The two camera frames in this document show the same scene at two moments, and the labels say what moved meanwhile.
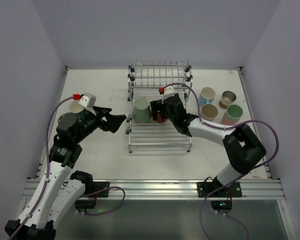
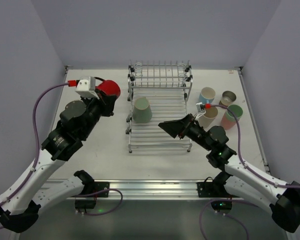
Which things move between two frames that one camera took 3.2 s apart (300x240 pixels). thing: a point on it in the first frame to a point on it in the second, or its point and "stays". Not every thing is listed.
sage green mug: [142, 111] stays
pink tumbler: [225, 121] stays
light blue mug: [206, 96] stays
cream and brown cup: [227, 98] stays
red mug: [159, 120] to [108, 87]
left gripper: [103, 119] to [106, 100]
